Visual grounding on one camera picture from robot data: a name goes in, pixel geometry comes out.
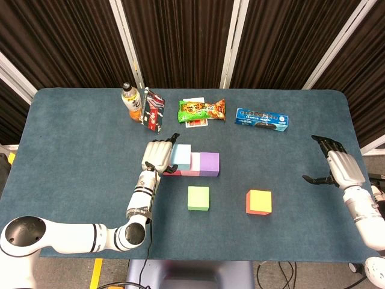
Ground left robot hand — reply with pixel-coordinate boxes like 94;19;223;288
141;132;181;176

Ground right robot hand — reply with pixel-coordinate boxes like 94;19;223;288
302;134;366;189

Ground light blue foam cube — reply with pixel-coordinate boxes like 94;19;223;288
170;143;193;170

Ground pink foam cube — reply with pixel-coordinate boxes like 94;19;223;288
180;152;202;176

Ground purple foam cube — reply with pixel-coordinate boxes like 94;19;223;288
199;152;220;177

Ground orange foam cube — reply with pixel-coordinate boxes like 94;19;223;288
245;189;273;216

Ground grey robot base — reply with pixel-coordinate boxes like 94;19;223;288
125;259;256;289

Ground red black card box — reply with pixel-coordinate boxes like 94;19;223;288
140;87;166;135

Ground red white card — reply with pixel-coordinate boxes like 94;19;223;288
181;96;209;129

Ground orange drink bottle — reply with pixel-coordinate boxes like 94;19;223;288
121;82;144;122

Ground green foam cube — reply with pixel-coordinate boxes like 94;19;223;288
187;185;210;211

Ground green orange snack bag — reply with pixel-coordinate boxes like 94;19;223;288
177;98;226;123

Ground blue felt table mat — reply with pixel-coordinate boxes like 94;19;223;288
0;87;375;263

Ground dark brown curtain panel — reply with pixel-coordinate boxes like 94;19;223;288
230;0;362;90
0;79;31;145
312;0;385;148
0;0;135;91
122;0;237;90

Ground blue cookie package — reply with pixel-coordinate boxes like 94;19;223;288
234;107;290;133

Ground white partition post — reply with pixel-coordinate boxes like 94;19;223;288
360;141;385;156
0;51;39;105
302;0;370;90
219;0;243;90
108;0;146;90

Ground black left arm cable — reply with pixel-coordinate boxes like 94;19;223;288
97;161;160;289

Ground black floor cables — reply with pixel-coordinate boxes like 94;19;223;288
256;261;298;289

